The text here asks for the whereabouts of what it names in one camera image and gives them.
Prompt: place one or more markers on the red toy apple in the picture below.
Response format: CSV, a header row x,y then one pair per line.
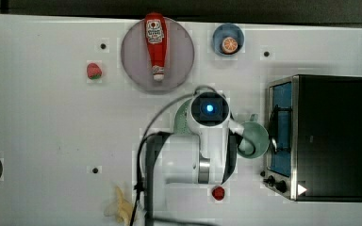
x,y
218,193

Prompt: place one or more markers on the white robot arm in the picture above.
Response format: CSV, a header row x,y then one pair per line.
x,y
205,155

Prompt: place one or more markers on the orange slice toy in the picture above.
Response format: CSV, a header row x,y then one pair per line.
x,y
229,45

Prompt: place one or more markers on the peeled toy banana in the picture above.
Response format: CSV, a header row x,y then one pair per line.
x,y
120,208

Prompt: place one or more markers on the blue bowl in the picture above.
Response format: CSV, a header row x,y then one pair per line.
x,y
223,31

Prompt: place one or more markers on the red toy strawberry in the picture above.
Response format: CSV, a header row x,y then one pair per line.
x,y
94,71

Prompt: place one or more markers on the grey round plate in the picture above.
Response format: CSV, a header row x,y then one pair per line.
x,y
178,61

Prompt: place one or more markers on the black toaster oven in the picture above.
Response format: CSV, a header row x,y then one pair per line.
x,y
315,130

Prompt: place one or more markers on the green plastic strainer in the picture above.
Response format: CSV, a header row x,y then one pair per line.
x,y
180,125

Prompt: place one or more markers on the red ketchup bottle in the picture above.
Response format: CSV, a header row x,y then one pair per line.
x,y
156,37

